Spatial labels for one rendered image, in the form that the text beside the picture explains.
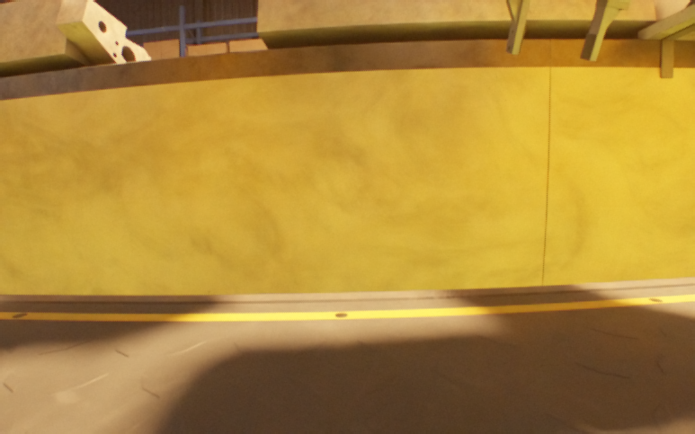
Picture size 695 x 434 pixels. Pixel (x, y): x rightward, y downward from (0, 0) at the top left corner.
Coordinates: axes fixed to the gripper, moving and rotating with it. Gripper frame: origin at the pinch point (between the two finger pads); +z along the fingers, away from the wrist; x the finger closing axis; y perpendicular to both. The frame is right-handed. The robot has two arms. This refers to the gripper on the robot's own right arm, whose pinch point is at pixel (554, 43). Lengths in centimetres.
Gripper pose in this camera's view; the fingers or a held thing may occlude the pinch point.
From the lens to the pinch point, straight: 69.4
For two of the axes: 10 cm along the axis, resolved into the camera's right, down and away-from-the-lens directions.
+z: -0.3, 8.5, 5.2
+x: 10.0, 0.2, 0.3
